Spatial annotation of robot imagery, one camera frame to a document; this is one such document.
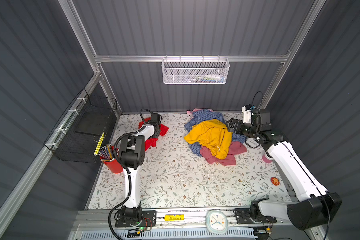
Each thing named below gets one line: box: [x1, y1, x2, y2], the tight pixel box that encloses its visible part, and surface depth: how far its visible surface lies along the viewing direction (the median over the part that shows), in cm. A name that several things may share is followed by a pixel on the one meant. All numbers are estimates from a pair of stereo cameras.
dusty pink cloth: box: [200, 141, 248, 165], surface depth 94 cm
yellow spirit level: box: [164, 214, 185, 221], surface depth 74 cm
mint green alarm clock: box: [205, 210, 228, 235], surface depth 72 cm
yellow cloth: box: [183, 119, 233, 160], surface depth 96 cm
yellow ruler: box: [93, 132, 105, 156], surface depth 69 cm
